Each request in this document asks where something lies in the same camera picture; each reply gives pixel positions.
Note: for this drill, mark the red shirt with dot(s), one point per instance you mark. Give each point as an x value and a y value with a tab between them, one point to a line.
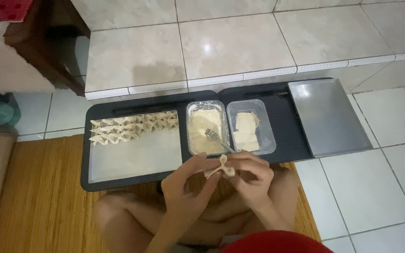
276	242

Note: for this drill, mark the plastic container of filling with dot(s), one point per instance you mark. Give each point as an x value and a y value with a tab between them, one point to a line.
207	128

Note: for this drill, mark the metal tray with paper lining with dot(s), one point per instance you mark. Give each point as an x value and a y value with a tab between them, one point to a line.
135	151

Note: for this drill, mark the empty metal baking tray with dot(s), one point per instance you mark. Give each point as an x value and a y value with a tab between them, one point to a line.
329	117

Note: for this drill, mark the group of folded dumplings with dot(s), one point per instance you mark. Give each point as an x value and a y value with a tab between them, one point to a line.
132	127

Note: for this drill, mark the red crate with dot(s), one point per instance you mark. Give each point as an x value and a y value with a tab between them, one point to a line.
4	10

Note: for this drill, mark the dumpling wrapper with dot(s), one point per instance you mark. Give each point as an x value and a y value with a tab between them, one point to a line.
222	168

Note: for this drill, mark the black folding lap table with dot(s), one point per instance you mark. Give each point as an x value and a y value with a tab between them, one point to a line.
195	137

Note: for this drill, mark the woven straw mat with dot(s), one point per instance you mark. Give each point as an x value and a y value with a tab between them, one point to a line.
44	196

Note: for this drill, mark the person's legs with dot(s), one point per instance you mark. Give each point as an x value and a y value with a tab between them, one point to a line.
146	221

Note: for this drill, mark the person's left hand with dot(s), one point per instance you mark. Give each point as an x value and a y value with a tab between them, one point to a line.
181	191

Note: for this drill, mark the dark wooden furniture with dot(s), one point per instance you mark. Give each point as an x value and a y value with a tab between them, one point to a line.
47	42

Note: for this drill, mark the stack of square dumpling wrappers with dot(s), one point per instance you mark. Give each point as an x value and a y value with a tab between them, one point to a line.
246	131

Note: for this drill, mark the plastic container of wrappers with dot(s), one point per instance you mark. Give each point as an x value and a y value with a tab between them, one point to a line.
251	127

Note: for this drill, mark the person's right hand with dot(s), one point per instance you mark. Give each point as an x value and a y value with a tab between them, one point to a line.
251	182

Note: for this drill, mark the metal fork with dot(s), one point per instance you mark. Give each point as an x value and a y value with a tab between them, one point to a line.
218	140

